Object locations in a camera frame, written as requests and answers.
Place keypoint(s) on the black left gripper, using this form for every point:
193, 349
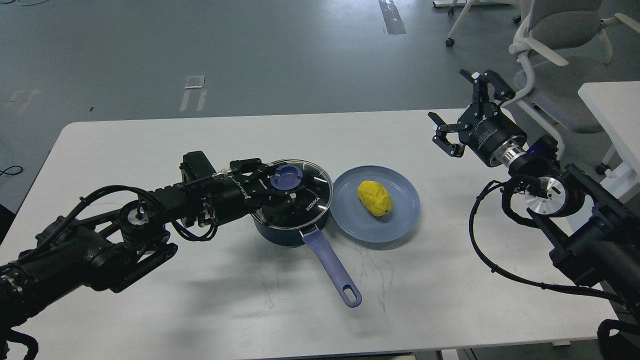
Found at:
231, 198

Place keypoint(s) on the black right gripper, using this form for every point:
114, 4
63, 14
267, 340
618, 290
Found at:
486, 133

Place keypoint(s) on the glass pot lid blue knob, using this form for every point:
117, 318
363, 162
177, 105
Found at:
306, 180

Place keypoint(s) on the yellow potato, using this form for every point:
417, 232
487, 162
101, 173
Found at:
375, 198

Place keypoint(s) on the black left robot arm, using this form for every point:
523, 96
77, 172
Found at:
117, 234

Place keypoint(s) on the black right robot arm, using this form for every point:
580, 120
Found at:
594, 236

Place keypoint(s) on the dark blue saucepan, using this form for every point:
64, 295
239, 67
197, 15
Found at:
313, 237

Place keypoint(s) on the grey office chair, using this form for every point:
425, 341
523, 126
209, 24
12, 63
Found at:
548, 83

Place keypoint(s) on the blue plate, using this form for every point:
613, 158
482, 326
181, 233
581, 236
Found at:
388, 231

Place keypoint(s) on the white side table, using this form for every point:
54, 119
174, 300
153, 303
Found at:
616, 106

